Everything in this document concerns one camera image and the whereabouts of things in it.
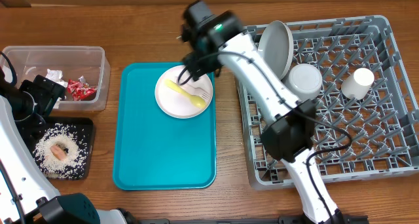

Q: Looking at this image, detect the white napkin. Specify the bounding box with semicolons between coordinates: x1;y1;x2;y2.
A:
45;68;68;109

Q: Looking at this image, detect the red sauce packet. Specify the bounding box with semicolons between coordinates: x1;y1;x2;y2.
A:
67;79;97;101

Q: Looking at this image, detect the yellow plastic fork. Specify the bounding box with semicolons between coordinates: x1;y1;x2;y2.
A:
164;79;206;109

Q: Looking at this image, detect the pink round plate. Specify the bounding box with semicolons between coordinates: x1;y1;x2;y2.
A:
155;65;213;119

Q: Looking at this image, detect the orange food cube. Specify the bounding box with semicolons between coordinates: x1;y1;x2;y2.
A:
50;145;67;160

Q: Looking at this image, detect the grey round plate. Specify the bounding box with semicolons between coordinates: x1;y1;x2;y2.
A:
258;20;294;80

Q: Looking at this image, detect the white rice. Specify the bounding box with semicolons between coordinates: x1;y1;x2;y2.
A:
32;123;90;180

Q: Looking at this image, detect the white small bowl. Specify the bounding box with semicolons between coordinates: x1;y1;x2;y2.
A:
282;64;323;102

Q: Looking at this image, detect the white paper cup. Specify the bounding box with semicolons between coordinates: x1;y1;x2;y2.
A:
341;68;374;100

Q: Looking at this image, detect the silver foil wrapper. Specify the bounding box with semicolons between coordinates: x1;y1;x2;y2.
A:
79;76;89;86

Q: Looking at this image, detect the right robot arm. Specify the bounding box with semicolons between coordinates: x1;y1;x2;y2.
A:
177;0;344;223

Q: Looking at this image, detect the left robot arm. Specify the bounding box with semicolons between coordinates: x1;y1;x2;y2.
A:
1;66;137;223

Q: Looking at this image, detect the grey plastic dishwasher rack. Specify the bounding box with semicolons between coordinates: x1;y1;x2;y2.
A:
231;14;419;191

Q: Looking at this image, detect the clear plastic bin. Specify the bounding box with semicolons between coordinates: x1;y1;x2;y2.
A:
3;46;111;111

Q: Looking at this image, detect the black plastic tray bin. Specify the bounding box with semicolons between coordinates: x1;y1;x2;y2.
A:
18;117;96;179

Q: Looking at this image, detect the teal plastic tray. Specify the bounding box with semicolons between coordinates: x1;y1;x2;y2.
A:
113;62;216;191

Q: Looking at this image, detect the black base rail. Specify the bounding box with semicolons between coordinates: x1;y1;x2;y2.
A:
137;215;369;224

